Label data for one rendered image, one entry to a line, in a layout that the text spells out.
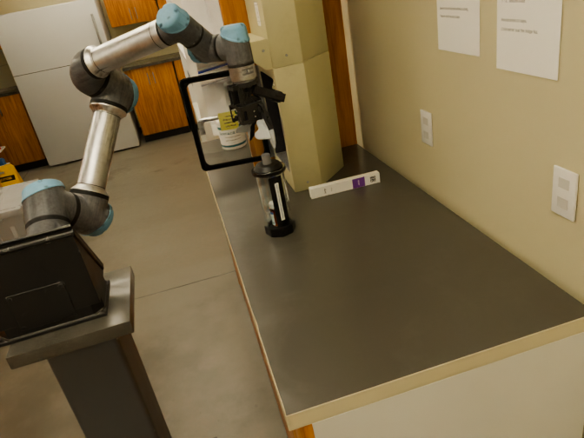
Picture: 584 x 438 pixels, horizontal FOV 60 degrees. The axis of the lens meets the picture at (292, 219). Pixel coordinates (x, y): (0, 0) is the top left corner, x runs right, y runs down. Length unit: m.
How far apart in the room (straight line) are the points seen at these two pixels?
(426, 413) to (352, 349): 0.20
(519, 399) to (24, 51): 6.31
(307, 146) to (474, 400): 1.08
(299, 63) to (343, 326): 0.98
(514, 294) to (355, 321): 0.38
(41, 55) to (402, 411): 6.17
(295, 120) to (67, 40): 5.09
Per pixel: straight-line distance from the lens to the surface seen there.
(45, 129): 6.94
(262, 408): 2.40
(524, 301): 1.28
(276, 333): 1.23
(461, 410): 1.23
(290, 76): 1.83
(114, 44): 1.57
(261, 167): 1.56
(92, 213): 1.64
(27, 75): 6.85
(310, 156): 1.91
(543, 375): 1.30
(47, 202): 1.56
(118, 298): 1.57
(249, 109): 1.49
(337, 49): 2.26
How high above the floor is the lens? 1.70
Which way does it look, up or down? 26 degrees down
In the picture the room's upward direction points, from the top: 11 degrees counter-clockwise
